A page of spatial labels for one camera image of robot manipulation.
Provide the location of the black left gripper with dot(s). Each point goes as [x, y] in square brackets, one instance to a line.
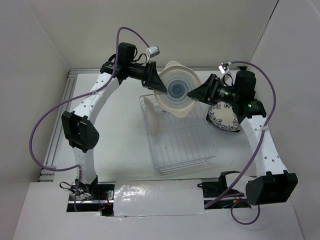
[151, 79]

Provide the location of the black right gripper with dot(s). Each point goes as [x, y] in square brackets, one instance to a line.
[207, 91]

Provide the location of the cream plate with blue centre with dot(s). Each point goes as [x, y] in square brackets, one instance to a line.
[179, 80]

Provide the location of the blue and white patterned plate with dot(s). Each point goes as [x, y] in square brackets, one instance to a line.
[222, 107]

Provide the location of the orange rimmed petal pattern plate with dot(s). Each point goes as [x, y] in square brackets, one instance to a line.
[151, 116]

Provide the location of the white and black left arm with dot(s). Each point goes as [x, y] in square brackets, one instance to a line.
[78, 124]

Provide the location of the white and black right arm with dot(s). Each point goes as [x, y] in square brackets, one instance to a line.
[265, 179]

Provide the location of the silver taped front panel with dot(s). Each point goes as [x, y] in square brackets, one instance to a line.
[158, 198]

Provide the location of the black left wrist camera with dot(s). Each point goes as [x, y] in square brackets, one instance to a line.
[126, 53]

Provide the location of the white wire dish rack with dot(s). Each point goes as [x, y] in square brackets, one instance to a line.
[178, 143]

